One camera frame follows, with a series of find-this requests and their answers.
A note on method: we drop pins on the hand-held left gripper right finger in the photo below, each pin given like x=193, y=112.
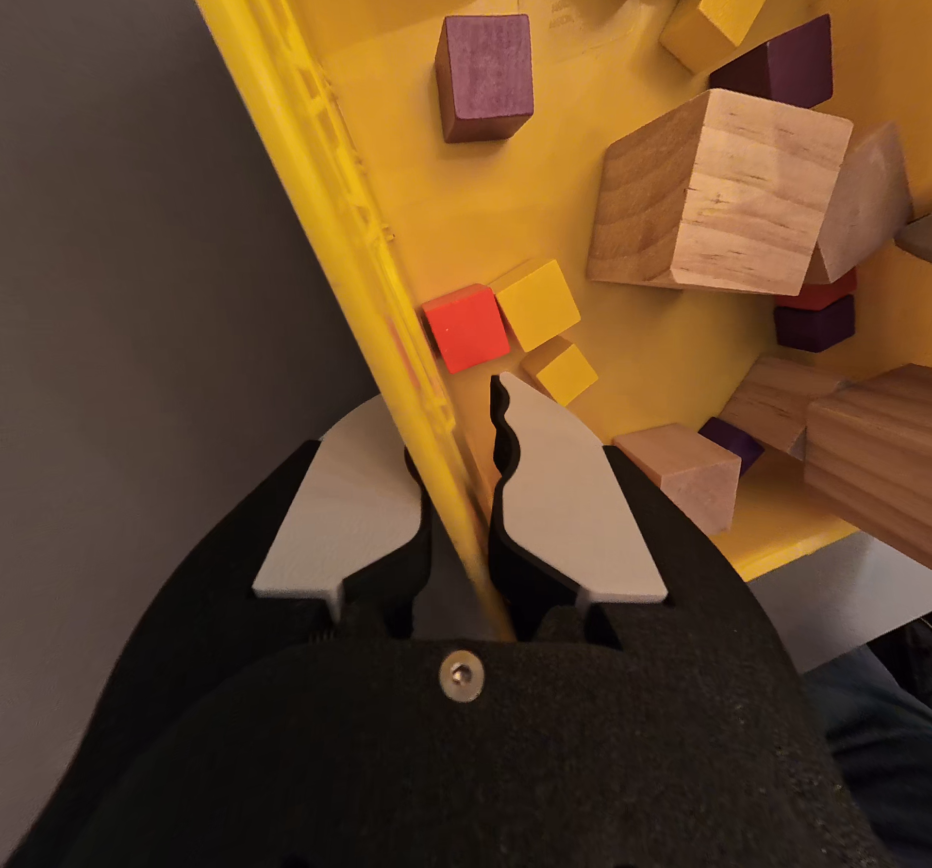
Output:
x=575, y=519

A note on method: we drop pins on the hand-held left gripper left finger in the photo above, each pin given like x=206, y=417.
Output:
x=342, y=519

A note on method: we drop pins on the yellow plastic box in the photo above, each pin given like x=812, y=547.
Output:
x=510, y=176

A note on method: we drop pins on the pile of wooden cubes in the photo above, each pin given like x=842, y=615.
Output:
x=713, y=184

